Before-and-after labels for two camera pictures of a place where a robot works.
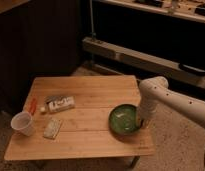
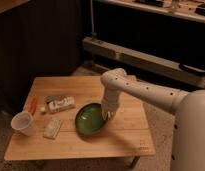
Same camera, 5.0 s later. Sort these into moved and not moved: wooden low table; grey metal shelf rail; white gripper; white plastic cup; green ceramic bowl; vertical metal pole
Moved: green ceramic bowl; white gripper
Not moved: vertical metal pole; wooden low table; white plastic cup; grey metal shelf rail
